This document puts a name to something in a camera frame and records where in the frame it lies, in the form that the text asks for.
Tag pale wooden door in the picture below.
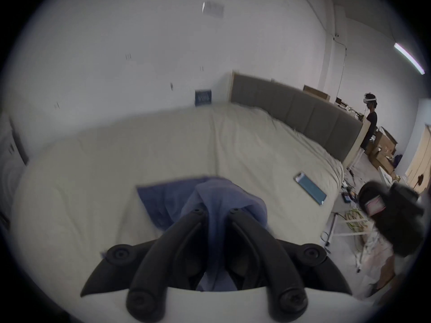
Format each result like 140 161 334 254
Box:
405 124 431 192

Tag blue garment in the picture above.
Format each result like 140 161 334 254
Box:
136 176 269 292

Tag person's right hand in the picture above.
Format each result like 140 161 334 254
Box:
370 255 398 297

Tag brown carton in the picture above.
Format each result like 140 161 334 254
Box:
303 85 331 101

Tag bed with beige sheet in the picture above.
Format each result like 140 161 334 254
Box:
9 102 345 315

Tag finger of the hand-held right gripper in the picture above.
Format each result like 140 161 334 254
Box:
358 180 425 258

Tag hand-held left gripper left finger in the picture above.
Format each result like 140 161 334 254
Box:
80 209 209 321

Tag yellow-green cable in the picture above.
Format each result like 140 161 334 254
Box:
343 206 372 232

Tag stack of open brown cartons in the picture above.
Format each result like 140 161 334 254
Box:
366 127 399 176

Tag white metal frame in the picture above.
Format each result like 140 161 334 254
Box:
326 211 378 274

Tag grey padded headboard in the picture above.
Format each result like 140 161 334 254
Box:
231 73 364 162

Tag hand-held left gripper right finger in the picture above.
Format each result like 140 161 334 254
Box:
228 208 353 322

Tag dark blue box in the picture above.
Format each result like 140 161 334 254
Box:
195 89 213 106

